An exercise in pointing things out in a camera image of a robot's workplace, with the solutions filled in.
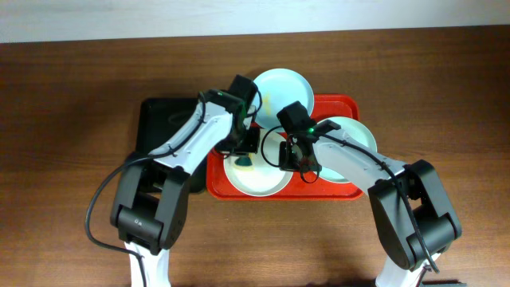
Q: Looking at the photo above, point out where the white plate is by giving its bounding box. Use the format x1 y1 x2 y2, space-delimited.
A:
223 129 292 197

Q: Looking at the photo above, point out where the left black cable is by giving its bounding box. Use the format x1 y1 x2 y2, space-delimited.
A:
84 89 264 287

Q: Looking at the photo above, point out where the green yellow sponge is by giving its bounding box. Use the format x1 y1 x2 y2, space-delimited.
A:
233 155 253 167

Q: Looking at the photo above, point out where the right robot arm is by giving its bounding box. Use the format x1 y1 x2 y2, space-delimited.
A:
277 101 462 286

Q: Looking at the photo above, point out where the light green plate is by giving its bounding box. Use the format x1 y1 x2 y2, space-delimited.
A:
320 116 378 183

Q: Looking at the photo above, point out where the light blue plate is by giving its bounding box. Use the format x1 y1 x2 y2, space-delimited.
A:
254 69 315 129

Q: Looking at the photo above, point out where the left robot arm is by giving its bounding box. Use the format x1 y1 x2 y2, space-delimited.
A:
110 75 258 286

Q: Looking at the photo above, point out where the red plastic tray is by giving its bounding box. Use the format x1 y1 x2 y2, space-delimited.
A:
206 94 363 201

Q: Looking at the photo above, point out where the black plastic tray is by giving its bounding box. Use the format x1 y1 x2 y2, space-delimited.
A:
135 98 198 193

